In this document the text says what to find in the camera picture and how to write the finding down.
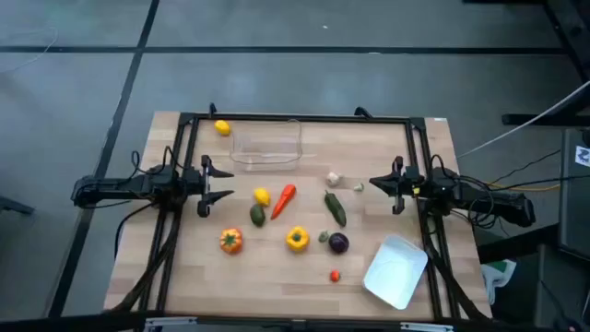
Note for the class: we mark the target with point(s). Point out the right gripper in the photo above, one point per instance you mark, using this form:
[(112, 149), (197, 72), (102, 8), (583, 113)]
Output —
[(408, 182)]

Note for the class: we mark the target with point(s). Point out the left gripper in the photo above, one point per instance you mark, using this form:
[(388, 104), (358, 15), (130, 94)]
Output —
[(193, 184)]

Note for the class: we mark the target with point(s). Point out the small white-green garlic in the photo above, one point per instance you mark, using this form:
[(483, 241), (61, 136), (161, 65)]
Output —
[(358, 187)]

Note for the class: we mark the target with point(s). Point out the yellow lemon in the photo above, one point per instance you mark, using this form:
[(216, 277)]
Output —
[(222, 127), (262, 197)]

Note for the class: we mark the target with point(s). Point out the dark green avocado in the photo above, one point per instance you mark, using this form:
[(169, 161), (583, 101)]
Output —
[(257, 215)]

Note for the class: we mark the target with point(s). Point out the white garlic bulb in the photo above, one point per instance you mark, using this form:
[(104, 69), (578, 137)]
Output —
[(333, 179)]

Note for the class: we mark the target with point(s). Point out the orange tomato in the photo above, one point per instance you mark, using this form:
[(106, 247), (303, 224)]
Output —
[(231, 240)]

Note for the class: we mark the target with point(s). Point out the orange-red carrot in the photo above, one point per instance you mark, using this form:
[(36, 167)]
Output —
[(283, 200)]

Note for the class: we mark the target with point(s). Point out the dark purple eggplant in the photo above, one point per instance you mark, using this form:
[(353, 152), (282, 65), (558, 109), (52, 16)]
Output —
[(338, 243)]

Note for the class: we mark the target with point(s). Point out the yellow bell pepper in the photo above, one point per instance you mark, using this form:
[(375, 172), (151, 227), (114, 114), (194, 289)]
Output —
[(297, 239)]

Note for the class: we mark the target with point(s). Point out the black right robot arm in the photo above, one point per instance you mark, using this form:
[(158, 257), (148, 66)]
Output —
[(498, 200)]

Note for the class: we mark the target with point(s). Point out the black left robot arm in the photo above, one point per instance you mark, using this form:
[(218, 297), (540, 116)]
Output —
[(115, 186)]

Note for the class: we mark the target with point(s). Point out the clear plastic bin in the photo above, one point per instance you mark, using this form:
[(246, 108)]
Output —
[(265, 143)]

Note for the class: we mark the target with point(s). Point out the white rectangular tray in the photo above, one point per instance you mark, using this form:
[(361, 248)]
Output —
[(395, 272)]

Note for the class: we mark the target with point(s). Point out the small red tomato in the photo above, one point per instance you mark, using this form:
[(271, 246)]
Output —
[(334, 276)]

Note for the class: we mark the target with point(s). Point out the white and green cloth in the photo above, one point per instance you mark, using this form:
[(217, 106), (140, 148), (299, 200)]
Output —
[(495, 276)]

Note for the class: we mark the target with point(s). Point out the black cabinet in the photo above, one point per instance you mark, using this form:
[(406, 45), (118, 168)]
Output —
[(574, 207)]

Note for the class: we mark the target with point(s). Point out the white printed label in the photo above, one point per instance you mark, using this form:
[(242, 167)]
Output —
[(582, 156)]

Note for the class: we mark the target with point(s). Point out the black stand foot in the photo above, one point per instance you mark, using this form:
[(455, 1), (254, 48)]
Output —
[(16, 206)]

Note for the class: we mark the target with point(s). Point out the black metal stand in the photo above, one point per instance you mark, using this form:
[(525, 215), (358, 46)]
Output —
[(567, 27)]

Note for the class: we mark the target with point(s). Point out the black frame clamp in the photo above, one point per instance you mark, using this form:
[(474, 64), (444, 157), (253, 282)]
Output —
[(212, 110), (363, 112)]

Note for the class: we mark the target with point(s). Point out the black aluminium table frame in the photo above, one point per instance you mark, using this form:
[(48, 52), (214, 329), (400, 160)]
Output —
[(299, 118)]

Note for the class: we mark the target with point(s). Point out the silver metal bracket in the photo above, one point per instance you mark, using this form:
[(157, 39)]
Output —
[(170, 321), (426, 327)]

